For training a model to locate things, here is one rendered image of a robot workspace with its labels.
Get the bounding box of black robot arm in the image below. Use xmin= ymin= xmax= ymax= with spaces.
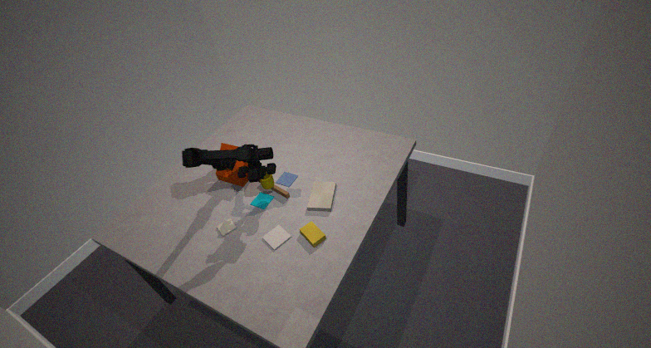
xmin=182 ymin=145 xmax=273 ymax=183

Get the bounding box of yellow rectangular block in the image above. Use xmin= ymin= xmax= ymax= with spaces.
xmin=300 ymin=221 xmax=326 ymax=248

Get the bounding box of yellow cup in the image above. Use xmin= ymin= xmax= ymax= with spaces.
xmin=259 ymin=172 xmax=274 ymax=189

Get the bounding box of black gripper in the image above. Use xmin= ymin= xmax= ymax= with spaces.
xmin=237 ymin=160 xmax=276 ymax=179

